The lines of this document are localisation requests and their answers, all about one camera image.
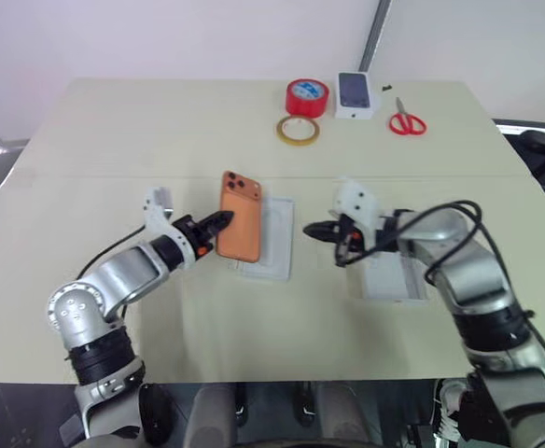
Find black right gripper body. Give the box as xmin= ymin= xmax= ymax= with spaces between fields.
xmin=334 ymin=214 xmax=366 ymax=254

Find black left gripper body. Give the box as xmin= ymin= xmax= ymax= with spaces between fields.
xmin=171 ymin=214 xmax=211 ymax=260

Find orange smartphone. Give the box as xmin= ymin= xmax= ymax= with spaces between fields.
xmin=215 ymin=170 xmax=263 ymax=264

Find white phone box base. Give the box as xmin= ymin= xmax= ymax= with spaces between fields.
xmin=229 ymin=195 xmax=298 ymax=283

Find white phone box lid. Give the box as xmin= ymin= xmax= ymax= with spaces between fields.
xmin=357 ymin=250 xmax=431 ymax=308

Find white box with phone print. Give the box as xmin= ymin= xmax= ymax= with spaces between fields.
xmin=333 ymin=70 xmax=379 ymax=121

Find yellow clear tape roll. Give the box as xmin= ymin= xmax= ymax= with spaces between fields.
xmin=273 ymin=114 xmax=322 ymax=147

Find red tape roll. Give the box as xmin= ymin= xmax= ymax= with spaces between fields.
xmin=285 ymin=77 xmax=331 ymax=119

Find grey rounded robot leg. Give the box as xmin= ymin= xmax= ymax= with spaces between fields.
xmin=315 ymin=384 xmax=372 ymax=448
xmin=182 ymin=385 xmax=237 ymax=448

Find black rounded hip cover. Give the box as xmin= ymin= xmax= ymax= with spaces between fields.
xmin=138 ymin=384 xmax=176 ymax=445

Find white sneaker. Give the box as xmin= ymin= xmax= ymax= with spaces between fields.
xmin=432 ymin=377 xmax=466 ymax=441

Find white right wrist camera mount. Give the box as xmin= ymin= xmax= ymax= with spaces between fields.
xmin=329 ymin=175 xmax=386 ymax=249

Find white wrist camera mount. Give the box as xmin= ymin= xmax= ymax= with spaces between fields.
xmin=329 ymin=175 xmax=386 ymax=249
xmin=141 ymin=186 xmax=198 ymax=272

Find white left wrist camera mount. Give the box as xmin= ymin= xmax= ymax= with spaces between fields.
xmin=141 ymin=186 xmax=198 ymax=272

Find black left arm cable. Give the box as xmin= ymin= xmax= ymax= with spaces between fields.
xmin=77 ymin=225 xmax=147 ymax=277

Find red handled scissors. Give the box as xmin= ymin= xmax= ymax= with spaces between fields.
xmin=388 ymin=96 xmax=429 ymax=137

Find grey wall pillar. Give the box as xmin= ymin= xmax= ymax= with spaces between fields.
xmin=358 ymin=0 xmax=394 ymax=74

